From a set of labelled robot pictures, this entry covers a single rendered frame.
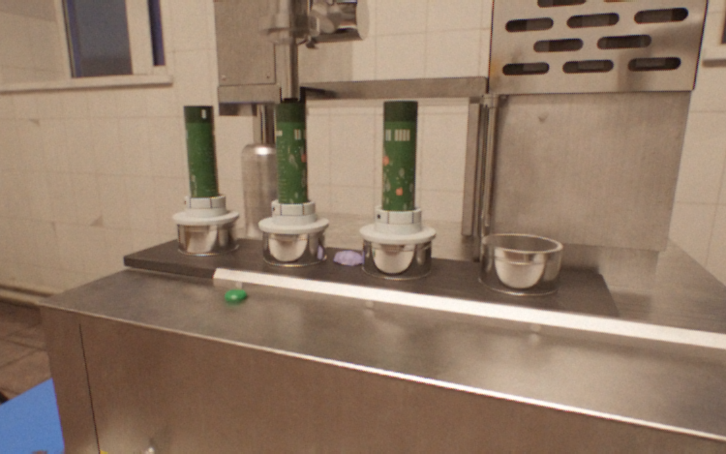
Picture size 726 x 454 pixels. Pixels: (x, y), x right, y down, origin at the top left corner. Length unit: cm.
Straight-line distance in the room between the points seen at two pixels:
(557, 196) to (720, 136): 153
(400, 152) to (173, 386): 27
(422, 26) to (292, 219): 158
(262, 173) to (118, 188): 224
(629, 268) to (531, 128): 16
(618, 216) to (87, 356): 49
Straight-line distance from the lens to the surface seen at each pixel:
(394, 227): 42
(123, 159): 278
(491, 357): 34
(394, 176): 42
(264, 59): 60
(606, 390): 33
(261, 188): 63
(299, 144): 46
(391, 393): 32
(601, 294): 45
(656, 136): 49
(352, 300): 40
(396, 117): 42
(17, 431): 115
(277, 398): 36
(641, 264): 52
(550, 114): 47
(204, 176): 52
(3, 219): 370
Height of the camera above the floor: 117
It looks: 14 degrees down
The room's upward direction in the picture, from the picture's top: straight up
